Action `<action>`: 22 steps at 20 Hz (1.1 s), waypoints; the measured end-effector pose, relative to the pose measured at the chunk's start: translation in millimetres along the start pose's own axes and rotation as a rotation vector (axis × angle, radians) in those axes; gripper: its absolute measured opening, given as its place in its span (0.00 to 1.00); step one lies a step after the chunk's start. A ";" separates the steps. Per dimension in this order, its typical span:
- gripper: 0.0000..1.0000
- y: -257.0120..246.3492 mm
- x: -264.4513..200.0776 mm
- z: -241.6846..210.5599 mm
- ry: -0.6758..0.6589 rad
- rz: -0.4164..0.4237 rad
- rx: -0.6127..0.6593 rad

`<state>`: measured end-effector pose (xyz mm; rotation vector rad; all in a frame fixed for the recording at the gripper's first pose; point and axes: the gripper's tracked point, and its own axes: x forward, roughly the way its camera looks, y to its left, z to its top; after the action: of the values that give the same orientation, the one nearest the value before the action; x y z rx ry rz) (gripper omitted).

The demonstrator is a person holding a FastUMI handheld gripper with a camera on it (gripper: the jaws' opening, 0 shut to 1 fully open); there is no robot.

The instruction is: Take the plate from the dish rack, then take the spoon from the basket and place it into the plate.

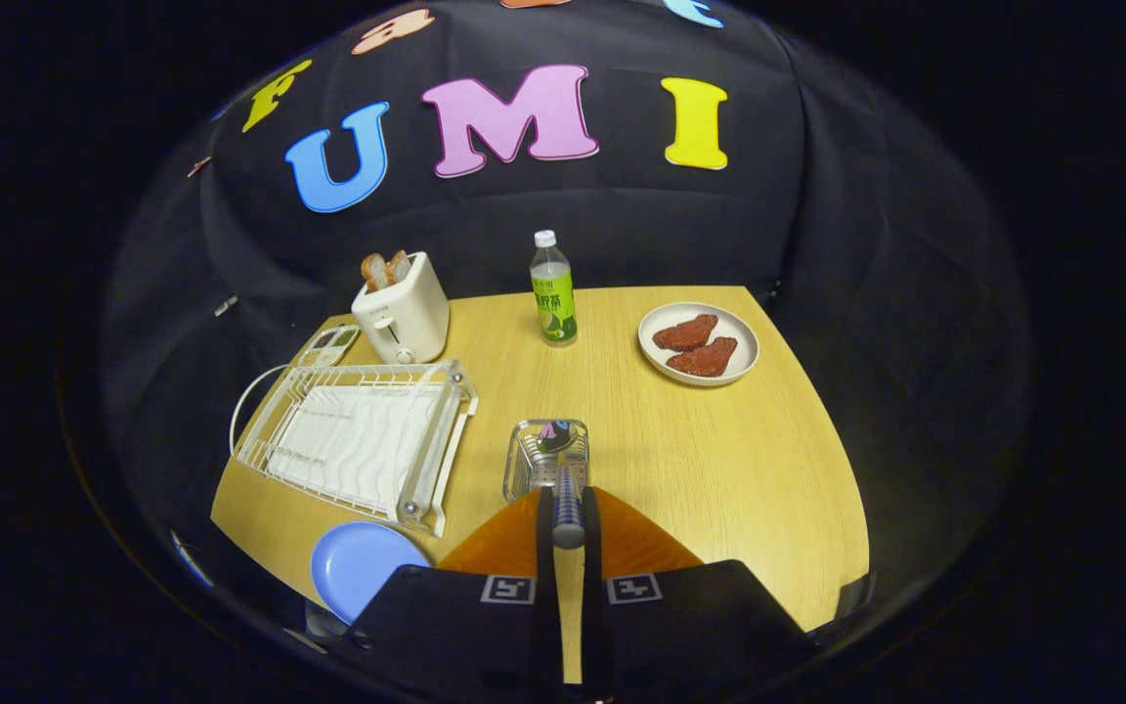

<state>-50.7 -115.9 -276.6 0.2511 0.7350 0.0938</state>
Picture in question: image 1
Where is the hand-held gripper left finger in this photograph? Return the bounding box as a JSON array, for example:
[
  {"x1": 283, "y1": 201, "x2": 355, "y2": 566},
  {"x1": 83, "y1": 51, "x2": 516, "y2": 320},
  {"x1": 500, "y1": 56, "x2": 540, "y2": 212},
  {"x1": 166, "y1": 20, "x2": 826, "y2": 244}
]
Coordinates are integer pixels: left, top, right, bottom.
[{"x1": 348, "y1": 486, "x2": 564, "y2": 704}]

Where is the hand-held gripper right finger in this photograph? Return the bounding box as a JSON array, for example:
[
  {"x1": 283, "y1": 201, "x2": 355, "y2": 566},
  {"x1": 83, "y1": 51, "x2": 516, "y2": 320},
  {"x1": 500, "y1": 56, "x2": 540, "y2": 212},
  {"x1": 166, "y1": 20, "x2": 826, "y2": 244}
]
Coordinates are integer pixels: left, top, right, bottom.
[{"x1": 580, "y1": 486, "x2": 818, "y2": 704}]

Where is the metal spoon with checkered handle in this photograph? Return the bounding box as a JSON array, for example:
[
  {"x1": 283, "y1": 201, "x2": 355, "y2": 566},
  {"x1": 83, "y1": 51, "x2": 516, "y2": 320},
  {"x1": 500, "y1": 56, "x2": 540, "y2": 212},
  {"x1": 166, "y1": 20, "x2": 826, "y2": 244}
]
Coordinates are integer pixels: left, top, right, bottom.
[{"x1": 536, "y1": 420, "x2": 588, "y2": 549}]

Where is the metal wire basket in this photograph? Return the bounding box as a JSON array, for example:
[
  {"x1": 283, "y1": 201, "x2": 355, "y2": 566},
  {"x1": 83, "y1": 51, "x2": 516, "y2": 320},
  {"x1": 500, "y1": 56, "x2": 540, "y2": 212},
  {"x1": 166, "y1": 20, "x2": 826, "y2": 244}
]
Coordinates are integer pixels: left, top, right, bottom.
[{"x1": 503, "y1": 418, "x2": 591, "y2": 505}]

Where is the blue plate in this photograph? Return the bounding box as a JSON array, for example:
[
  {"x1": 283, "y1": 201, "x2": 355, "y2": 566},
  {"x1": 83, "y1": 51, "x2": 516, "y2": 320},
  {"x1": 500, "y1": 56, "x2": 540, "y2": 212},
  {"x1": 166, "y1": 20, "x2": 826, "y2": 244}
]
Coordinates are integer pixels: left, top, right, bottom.
[{"x1": 310, "y1": 521, "x2": 430, "y2": 625}]

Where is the white wire dish rack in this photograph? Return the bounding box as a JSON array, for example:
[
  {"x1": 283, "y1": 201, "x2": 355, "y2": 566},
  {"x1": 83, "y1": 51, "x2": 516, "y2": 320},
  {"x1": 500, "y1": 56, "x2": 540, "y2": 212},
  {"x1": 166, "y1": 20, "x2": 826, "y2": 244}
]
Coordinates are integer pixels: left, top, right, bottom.
[{"x1": 230, "y1": 359, "x2": 479, "y2": 539}]

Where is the white round dish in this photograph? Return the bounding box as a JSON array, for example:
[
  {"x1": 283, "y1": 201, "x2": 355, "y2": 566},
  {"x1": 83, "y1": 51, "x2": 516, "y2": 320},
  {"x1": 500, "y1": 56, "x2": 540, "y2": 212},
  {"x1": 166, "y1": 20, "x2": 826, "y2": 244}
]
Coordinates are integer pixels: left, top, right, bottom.
[{"x1": 637, "y1": 301, "x2": 760, "y2": 388}]

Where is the red meat piece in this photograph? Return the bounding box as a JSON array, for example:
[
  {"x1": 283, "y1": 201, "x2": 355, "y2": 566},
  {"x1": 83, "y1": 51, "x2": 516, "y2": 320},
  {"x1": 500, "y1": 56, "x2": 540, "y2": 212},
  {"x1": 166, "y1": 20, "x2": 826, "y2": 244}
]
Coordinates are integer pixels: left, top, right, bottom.
[
  {"x1": 652, "y1": 313, "x2": 720, "y2": 352},
  {"x1": 666, "y1": 336, "x2": 739, "y2": 378}
]

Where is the green label drink bottle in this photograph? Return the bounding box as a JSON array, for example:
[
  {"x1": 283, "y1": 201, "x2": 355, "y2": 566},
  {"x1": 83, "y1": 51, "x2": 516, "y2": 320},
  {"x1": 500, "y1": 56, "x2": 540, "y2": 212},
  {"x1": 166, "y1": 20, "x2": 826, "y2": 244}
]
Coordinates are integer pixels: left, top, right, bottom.
[{"x1": 530, "y1": 230, "x2": 579, "y2": 348}]

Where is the white toaster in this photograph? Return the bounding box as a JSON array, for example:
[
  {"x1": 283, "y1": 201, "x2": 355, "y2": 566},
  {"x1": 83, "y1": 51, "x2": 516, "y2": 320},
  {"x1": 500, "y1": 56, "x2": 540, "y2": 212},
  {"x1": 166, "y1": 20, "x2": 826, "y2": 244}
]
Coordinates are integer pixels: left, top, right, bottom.
[{"x1": 351, "y1": 251, "x2": 451, "y2": 366}]

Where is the white divided grain tray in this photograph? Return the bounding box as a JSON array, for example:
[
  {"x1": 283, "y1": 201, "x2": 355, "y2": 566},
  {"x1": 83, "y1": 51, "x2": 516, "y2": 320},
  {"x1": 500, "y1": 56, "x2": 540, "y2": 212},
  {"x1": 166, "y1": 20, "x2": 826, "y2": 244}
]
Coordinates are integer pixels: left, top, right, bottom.
[{"x1": 295, "y1": 324, "x2": 362, "y2": 369}]

